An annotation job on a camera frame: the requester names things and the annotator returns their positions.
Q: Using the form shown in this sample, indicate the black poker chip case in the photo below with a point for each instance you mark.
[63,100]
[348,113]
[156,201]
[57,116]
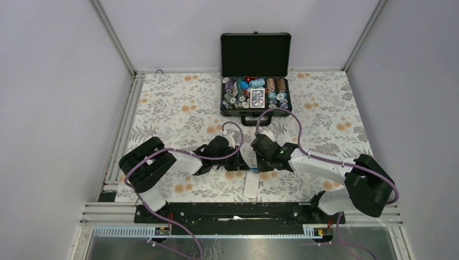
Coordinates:
[251,61]

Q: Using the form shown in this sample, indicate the playing card deck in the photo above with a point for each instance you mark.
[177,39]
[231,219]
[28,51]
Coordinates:
[257,98]

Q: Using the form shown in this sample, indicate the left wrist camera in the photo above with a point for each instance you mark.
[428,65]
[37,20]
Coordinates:
[230,139]

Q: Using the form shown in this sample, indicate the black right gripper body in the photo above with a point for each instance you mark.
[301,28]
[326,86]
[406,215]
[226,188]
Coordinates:
[263,163]

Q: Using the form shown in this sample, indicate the black mounting base rail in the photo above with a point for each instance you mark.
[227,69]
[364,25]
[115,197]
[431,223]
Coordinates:
[193,214]

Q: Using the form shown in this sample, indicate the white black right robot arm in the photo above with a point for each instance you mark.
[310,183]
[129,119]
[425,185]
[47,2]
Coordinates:
[366,186]

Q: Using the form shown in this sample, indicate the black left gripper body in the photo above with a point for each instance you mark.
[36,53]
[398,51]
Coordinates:
[230,164]

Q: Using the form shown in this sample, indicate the aluminium frame rail left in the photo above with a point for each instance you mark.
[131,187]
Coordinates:
[111,174]

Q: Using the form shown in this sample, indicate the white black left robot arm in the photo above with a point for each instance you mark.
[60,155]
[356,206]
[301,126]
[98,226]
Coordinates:
[145,165]

